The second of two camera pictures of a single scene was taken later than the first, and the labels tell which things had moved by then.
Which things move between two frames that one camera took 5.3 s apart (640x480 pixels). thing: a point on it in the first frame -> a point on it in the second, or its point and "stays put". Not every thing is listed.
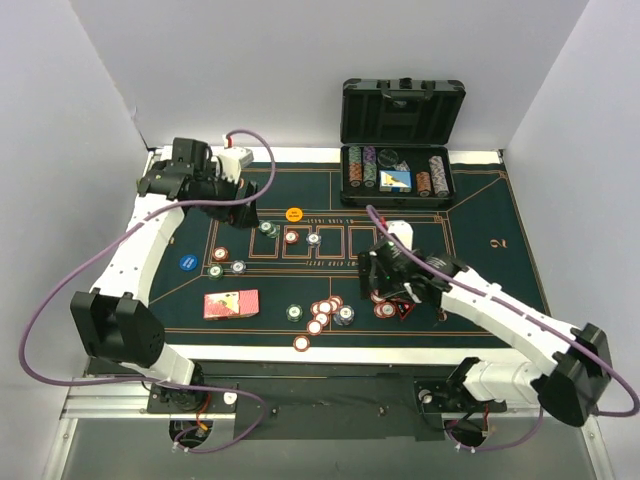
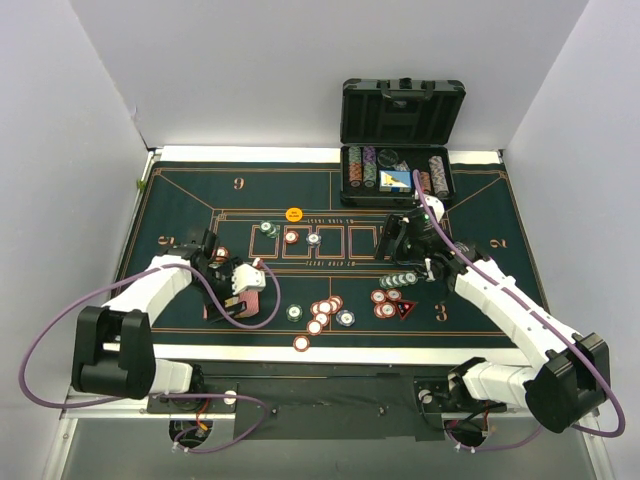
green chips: [268, 228] stays put
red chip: [291, 236] stays put
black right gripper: [370, 273] -> [397, 239]
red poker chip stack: [322, 311] stays put
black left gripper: [240, 201] -> [220, 293]
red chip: [220, 253] stays put
